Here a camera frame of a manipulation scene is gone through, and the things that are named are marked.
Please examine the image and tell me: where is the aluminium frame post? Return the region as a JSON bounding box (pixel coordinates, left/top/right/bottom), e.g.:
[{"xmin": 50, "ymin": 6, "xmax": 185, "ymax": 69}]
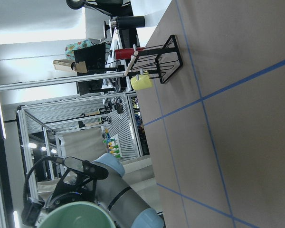
[{"xmin": 0, "ymin": 72, "xmax": 124, "ymax": 92}]

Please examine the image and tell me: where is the black wire cup rack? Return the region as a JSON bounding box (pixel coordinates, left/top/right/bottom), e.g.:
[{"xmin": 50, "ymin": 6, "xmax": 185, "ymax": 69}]
[{"xmin": 123, "ymin": 35, "xmax": 183, "ymax": 84}]

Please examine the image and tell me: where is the red cylinder bottle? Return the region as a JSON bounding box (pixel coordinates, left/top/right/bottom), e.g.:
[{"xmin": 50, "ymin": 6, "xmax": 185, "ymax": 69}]
[{"xmin": 114, "ymin": 48, "xmax": 135, "ymax": 60}]

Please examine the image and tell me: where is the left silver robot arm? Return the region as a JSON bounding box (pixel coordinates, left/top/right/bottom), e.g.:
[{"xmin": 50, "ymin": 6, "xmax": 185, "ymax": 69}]
[{"xmin": 21, "ymin": 153, "xmax": 165, "ymax": 228}]

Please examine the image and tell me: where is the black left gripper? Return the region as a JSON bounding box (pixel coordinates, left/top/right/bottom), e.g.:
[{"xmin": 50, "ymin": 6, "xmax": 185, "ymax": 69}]
[{"xmin": 21, "ymin": 170, "xmax": 97, "ymax": 226}]

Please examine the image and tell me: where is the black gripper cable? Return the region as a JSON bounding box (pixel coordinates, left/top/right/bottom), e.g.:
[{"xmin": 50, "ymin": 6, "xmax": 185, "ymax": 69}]
[{"xmin": 22, "ymin": 155, "xmax": 62, "ymax": 207}]

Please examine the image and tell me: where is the green plastic cup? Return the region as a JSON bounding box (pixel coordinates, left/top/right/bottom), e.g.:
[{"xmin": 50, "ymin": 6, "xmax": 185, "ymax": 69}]
[{"xmin": 39, "ymin": 201, "xmax": 115, "ymax": 228}]

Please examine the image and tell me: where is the black cylinder bottle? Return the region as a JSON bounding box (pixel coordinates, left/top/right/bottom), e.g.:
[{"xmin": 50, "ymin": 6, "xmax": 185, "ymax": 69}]
[{"xmin": 109, "ymin": 16, "xmax": 145, "ymax": 29}]

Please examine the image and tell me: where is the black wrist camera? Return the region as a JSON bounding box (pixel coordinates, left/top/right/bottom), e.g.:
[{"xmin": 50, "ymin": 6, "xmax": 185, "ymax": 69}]
[{"xmin": 52, "ymin": 156, "xmax": 109, "ymax": 180}]

